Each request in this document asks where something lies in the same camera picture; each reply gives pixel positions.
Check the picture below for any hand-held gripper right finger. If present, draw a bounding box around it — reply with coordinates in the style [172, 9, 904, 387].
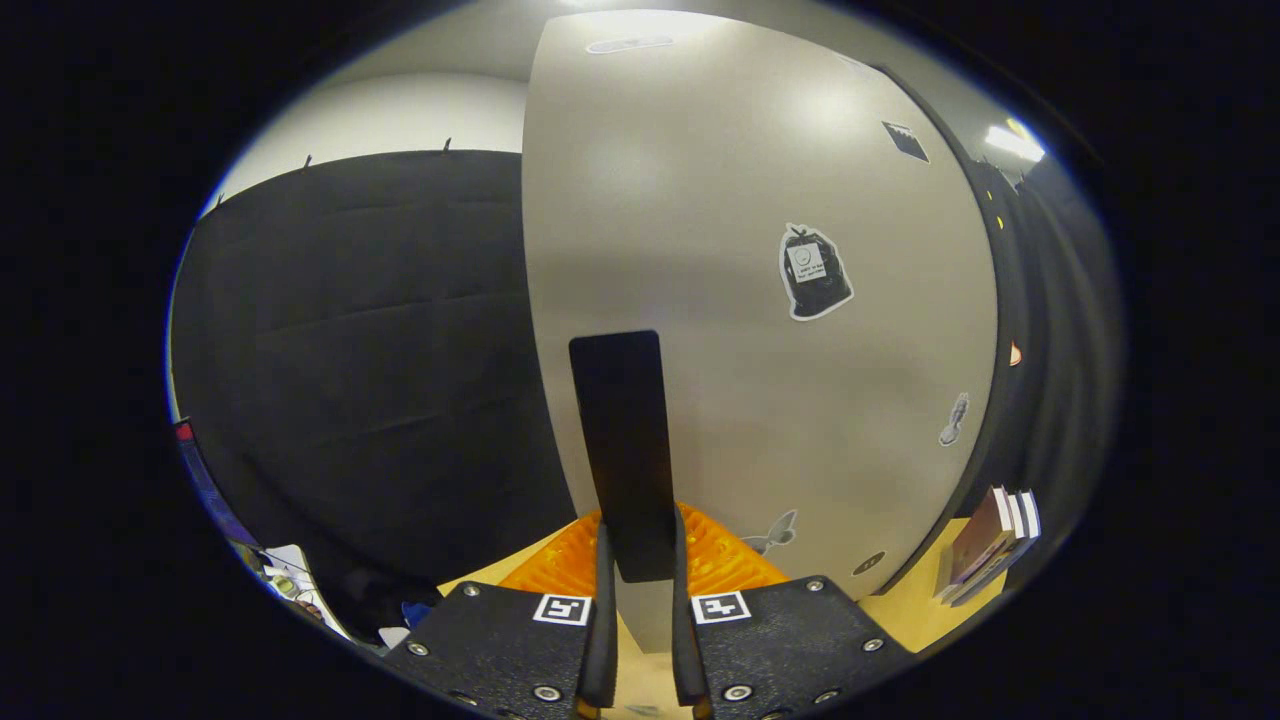
[669, 503, 917, 720]

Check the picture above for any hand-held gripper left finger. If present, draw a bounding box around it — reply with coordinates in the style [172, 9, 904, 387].
[383, 510, 620, 720]

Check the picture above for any black door handle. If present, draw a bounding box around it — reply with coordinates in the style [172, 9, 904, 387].
[568, 330, 676, 584]

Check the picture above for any beige cabinet door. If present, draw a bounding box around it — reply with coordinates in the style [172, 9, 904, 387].
[520, 10, 1001, 656]

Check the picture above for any white paper sheet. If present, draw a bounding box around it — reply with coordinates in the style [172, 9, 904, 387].
[260, 545, 351, 641]

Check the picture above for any white book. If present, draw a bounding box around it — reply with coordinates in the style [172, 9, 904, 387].
[950, 490, 1031, 604]

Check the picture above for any ceiling light panel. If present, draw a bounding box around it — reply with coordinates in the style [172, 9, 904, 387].
[984, 118, 1047, 164]

